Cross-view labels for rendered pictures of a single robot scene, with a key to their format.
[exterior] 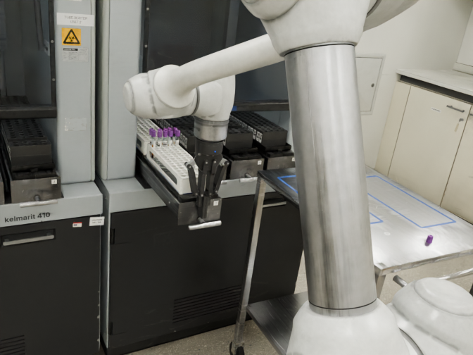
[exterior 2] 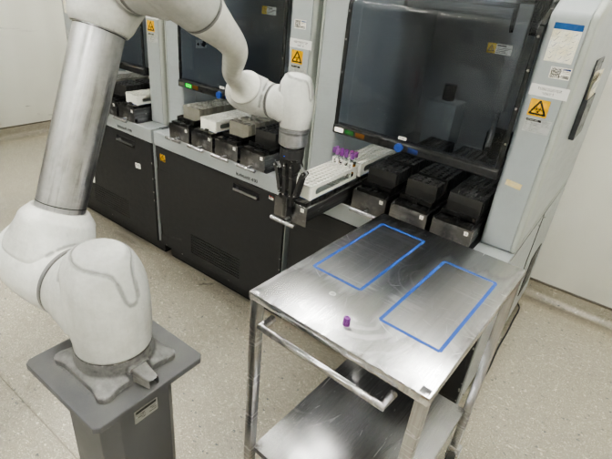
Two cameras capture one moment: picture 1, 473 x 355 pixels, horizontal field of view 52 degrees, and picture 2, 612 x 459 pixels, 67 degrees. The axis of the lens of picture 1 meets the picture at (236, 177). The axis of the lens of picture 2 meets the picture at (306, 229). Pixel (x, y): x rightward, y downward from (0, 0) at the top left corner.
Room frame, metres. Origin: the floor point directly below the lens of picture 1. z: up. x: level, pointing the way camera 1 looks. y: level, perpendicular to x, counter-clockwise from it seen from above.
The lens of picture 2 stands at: (0.72, -1.18, 1.45)
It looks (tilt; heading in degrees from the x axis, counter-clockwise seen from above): 28 degrees down; 66
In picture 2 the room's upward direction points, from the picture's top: 6 degrees clockwise
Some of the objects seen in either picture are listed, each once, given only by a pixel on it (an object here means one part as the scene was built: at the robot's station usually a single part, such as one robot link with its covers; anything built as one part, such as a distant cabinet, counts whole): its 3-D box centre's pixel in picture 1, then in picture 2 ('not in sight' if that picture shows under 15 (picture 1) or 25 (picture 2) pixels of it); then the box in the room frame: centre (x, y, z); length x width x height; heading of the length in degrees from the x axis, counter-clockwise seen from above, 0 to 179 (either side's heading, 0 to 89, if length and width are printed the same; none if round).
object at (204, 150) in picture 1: (207, 153); (290, 159); (1.22, 0.08, 0.96); 0.08 x 0.07 x 0.09; 122
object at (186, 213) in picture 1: (160, 167); (341, 183); (1.51, 0.26, 0.78); 0.73 x 0.14 x 0.09; 32
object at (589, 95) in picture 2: not in sight; (589, 98); (2.19, -0.09, 1.19); 0.17 x 0.02 x 0.25; 32
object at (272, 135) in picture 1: (272, 138); (464, 204); (1.77, -0.12, 0.85); 0.12 x 0.02 x 0.06; 121
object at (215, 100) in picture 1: (210, 86); (292, 99); (1.22, 0.09, 1.14); 0.13 x 0.11 x 0.16; 127
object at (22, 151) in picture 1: (31, 153); (267, 137); (1.31, 0.61, 0.85); 0.12 x 0.02 x 0.06; 122
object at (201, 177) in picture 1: (201, 177); (286, 178); (1.22, 0.09, 0.89); 0.04 x 0.01 x 0.11; 32
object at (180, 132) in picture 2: not in sight; (229, 119); (1.27, 1.12, 0.78); 0.73 x 0.14 x 0.09; 32
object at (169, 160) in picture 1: (177, 167); (323, 179); (1.39, 0.19, 0.83); 0.30 x 0.10 x 0.06; 32
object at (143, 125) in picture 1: (143, 134); (368, 159); (1.66, 0.35, 0.83); 0.30 x 0.10 x 0.06; 32
